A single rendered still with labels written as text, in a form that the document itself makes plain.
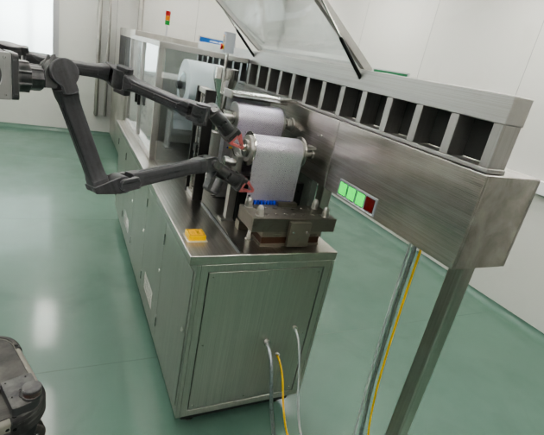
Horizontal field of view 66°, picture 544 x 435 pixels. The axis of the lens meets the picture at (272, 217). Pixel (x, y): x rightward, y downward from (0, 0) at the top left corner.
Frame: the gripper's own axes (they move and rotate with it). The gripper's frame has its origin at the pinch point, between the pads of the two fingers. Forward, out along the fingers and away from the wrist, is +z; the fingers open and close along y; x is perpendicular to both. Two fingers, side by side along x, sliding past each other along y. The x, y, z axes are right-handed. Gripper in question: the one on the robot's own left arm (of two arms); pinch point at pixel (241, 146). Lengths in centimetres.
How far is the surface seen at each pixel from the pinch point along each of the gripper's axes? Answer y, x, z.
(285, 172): 5.6, 7.4, 21.2
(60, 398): 1, -139, 32
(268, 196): 6.0, -5.4, 24.2
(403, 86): 45, 52, 2
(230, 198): -2.3, -18.2, 16.8
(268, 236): 24.9, -17.4, 25.5
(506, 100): 84, 54, -1
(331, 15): 16, 54, -23
